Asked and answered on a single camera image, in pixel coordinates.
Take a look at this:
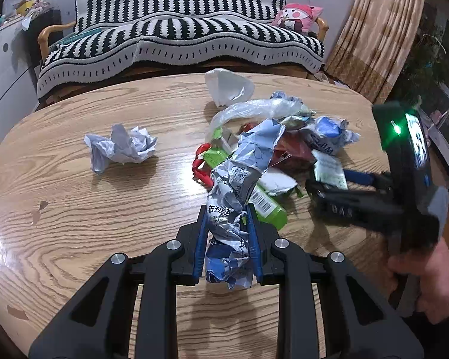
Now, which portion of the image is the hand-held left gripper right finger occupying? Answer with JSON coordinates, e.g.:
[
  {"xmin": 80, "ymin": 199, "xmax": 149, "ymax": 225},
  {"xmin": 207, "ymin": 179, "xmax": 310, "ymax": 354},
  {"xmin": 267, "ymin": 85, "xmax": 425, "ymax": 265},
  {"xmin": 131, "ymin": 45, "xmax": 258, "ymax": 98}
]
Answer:
[{"xmin": 246, "ymin": 204, "xmax": 425, "ymax": 359}]

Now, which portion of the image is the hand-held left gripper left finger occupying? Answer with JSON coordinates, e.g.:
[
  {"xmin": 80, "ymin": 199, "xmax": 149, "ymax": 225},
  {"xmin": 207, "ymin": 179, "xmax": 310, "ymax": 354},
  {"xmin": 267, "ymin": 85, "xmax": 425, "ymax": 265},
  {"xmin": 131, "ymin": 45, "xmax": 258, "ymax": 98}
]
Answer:
[{"xmin": 28, "ymin": 205, "xmax": 210, "ymax": 359}]

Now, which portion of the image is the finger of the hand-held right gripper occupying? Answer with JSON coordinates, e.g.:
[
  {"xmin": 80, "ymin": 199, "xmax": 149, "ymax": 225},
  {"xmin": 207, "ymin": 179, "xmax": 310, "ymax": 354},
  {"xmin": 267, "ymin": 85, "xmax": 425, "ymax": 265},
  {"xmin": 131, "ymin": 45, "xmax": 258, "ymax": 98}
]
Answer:
[
  {"xmin": 305, "ymin": 179, "xmax": 397, "ymax": 238},
  {"xmin": 342, "ymin": 169, "xmax": 395, "ymax": 194}
]

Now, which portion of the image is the white green packet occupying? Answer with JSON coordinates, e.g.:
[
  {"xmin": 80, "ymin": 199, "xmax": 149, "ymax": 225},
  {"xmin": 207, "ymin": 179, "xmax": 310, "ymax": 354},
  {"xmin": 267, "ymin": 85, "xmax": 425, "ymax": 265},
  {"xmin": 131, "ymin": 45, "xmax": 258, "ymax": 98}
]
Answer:
[{"xmin": 312, "ymin": 150, "xmax": 348, "ymax": 191}]

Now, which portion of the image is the person's right hand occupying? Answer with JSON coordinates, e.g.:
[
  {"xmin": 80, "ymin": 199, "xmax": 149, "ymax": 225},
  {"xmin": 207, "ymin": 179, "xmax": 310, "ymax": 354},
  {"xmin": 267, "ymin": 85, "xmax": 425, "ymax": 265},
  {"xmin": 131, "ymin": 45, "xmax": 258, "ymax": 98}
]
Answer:
[{"xmin": 388, "ymin": 239, "xmax": 449, "ymax": 324}]

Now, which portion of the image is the green barcode packet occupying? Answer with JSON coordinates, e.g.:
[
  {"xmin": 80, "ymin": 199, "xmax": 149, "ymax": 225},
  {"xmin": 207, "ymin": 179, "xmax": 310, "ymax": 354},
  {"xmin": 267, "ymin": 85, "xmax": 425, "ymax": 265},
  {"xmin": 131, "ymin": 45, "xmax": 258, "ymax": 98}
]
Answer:
[{"xmin": 251, "ymin": 183, "xmax": 288, "ymax": 229}]

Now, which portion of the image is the blue white milk wrapper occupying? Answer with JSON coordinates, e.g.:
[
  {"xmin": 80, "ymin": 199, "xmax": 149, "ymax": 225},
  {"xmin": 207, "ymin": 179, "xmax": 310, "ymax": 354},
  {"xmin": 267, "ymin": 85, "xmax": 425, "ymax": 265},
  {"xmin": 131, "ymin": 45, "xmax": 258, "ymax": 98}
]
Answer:
[{"xmin": 301, "ymin": 116, "xmax": 361, "ymax": 156}]

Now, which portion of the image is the white torn wrapper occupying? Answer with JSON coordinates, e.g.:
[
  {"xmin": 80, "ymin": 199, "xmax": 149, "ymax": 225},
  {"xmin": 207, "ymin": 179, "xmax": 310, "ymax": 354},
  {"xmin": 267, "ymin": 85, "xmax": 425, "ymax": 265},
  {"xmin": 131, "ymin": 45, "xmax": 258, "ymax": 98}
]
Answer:
[{"xmin": 260, "ymin": 168, "xmax": 299, "ymax": 197}]

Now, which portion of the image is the red foil wrapper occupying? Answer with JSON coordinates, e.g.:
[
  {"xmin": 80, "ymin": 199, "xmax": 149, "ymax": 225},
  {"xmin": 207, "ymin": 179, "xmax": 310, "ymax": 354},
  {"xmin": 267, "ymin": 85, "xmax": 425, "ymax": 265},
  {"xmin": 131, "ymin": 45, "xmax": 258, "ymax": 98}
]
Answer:
[{"xmin": 273, "ymin": 135, "xmax": 317, "ymax": 173}]

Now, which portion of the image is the red plastic strip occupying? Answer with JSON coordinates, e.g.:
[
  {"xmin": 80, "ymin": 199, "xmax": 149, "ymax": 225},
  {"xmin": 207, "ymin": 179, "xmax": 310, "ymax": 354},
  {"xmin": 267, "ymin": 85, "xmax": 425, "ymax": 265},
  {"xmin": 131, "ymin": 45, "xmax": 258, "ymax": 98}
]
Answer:
[{"xmin": 192, "ymin": 143, "xmax": 214, "ymax": 188}]

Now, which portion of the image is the light green wrapper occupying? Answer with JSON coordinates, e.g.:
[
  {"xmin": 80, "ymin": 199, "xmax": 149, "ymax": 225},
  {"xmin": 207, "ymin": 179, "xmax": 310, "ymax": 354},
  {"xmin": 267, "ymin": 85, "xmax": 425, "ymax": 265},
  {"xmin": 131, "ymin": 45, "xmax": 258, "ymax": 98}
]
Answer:
[{"xmin": 204, "ymin": 147, "xmax": 230, "ymax": 167}]

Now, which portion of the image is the potted green plant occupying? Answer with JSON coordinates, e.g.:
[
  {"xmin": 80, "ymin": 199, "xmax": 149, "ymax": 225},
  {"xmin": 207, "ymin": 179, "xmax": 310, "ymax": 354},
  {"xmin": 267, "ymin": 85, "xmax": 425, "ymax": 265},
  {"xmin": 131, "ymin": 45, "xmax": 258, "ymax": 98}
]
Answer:
[{"xmin": 397, "ymin": 30, "xmax": 448, "ymax": 100}]

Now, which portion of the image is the crumpled white paper ball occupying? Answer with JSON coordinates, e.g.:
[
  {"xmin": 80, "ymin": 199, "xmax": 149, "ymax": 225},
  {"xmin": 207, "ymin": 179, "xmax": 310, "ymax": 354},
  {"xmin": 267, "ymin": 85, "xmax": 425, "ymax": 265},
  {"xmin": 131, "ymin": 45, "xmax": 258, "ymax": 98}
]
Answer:
[{"xmin": 83, "ymin": 123, "xmax": 158, "ymax": 174}]

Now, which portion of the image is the clear plastic bag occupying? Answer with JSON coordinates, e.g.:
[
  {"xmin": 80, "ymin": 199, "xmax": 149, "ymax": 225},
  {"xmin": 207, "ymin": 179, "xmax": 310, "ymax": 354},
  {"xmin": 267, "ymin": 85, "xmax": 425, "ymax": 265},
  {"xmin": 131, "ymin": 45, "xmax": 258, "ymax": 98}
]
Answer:
[{"xmin": 210, "ymin": 90, "xmax": 311, "ymax": 135}]

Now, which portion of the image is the beige patterned curtain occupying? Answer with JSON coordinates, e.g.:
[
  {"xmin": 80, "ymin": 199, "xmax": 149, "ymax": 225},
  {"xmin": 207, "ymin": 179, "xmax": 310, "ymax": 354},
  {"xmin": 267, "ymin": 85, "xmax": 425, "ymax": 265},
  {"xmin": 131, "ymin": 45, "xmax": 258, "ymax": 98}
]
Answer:
[{"xmin": 324, "ymin": 0, "xmax": 427, "ymax": 103}]

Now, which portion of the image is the white plastic bag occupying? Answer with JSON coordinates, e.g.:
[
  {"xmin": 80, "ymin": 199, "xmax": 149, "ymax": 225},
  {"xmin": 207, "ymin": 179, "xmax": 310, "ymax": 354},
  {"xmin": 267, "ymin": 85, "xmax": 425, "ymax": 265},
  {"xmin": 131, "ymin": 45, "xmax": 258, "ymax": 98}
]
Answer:
[{"xmin": 204, "ymin": 68, "xmax": 255, "ymax": 108}]

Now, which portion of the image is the pink plush pillow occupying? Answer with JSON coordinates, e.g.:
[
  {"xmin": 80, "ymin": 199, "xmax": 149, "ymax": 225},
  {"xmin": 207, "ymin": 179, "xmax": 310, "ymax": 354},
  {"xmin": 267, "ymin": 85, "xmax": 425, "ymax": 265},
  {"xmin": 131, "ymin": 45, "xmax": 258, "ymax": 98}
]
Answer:
[{"xmin": 271, "ymin": 3, "xmax": 324, "ymax": 35}]

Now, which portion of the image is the teal thin book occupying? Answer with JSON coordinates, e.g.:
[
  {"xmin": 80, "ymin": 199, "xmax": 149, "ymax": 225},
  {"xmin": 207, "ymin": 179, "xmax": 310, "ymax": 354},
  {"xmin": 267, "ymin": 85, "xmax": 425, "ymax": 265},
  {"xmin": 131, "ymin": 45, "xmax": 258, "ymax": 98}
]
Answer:
[{"xmin": 58, "ymin": 26, "xmax": 111, "ymax": 45}]

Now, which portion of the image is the white cabinet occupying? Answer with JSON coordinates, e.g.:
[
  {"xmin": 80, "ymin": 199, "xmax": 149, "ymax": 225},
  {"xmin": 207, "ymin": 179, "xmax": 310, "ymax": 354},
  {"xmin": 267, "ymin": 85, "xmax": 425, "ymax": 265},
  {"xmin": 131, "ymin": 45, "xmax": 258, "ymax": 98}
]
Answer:
[{"xmin": 0, "ymin": 11, "xmax": 42, "ymax": 165}]

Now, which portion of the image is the cluster of small toys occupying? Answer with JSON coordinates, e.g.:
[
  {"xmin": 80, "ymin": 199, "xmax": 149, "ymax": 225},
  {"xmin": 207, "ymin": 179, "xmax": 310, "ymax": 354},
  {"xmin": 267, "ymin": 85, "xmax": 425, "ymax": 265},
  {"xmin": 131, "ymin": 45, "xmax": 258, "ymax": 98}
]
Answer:
[{"xmin": 0, "ymin": 0, "xmax": 53, "ymax": 31}]

